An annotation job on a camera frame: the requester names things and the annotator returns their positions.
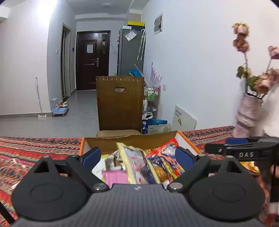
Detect grey refrigerator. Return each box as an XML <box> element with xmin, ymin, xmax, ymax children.
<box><xmin>117</xmin><ymin>29</ymin><xmax>144</xmax><ymax>76</ymax></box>

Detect metal storage rack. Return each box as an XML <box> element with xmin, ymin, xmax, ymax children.
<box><xmin>142</xmin><ymin>86</ymin><xmax>160</xmax><ymax>119</ymax></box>

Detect patterned red tablecloth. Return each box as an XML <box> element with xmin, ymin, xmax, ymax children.
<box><xmin>1</xmin><ymin>126</ymin><xmax>278</xmax><ymax>226</ymax></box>

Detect white earphone cable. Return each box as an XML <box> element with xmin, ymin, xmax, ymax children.
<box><xmin>0</xmin><ymin>156</ymin><xmax>27</xmax><ymax>186</ymax></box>

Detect orange cardboard snack box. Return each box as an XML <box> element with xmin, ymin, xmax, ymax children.
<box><xmin>78</xmin><ymin>130</ymin><xmax>203</xmax><ymax>175</ymax></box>

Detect brown wooden chair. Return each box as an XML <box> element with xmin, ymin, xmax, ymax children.
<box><xmin>96</xmin><ymin>76</ymin><xmax>144</xmax><ymax>138</ymax></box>

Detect pink ribbed vase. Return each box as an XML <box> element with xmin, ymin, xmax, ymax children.
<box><xmin>232</xmin><ymin>93</ymin><xmax>262</xmax><ymax>138</ymax></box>

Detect yellow green seed packet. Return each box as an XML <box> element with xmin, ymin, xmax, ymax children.
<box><xmin>116</xmin><ymin>142</ymin><xmax>148</xmax><ymax>184</ymax></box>

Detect dried pink roses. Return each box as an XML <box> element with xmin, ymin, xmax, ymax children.
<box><xmin>232</xmin><ymin>22</ymin><xmax>278</xmax><ymax>100</ymax></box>

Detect white board against wall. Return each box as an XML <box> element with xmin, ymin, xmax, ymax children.
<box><xmin>171</xmin><ymin>105</ymin><xmax>197</xmax><ymax>132</ymax></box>

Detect colourful red chip bag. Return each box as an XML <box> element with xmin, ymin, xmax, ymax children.
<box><xmin>145</xmin><ymin>138</ymin><xmax>185</xmax><ymax>186</ymax></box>

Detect pink snack packet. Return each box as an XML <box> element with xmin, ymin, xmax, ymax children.
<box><xmin>102</xmin><ymin>170</ymin><xmax>129</xmax><ymax>188</ymax></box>

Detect dark entrance door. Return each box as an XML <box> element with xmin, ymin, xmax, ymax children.
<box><xmin>76</xmin><ymin>31</ymin><xmax>110</xmax><ymax>91</ymax></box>

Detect blue pet feeder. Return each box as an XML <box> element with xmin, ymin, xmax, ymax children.
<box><xmin>52</xmin><ymin>98</ymin><xmax>69</xmax><ymax>117</ymax></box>

